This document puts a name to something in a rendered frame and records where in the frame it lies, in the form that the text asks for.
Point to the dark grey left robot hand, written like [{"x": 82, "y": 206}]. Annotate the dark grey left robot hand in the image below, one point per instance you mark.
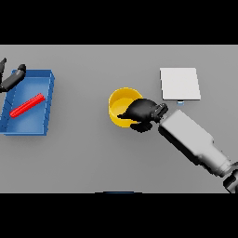
[{"x": 12, "y": 79}]

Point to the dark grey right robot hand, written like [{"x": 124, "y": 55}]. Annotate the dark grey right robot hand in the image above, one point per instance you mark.
[{"x": 142, "y": 110}]

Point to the yellow bowl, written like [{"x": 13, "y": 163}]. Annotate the yellow bowl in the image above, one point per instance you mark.
[{"x": 121, "y": 107}]

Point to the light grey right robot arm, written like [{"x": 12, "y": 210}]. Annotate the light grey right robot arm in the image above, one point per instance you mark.
[{"x": 192, "y": 141}]

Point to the red beaker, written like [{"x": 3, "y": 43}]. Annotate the red beaker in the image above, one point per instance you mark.
[{"x": 27, "y": 105}]

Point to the pale square measuring scale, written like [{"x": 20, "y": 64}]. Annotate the pale square measuring scale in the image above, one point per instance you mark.
[{"x": 180, "y": 83}]

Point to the blue tray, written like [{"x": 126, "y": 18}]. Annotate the blue tray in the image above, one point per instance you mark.
[{"x": 29, "y": 114}]

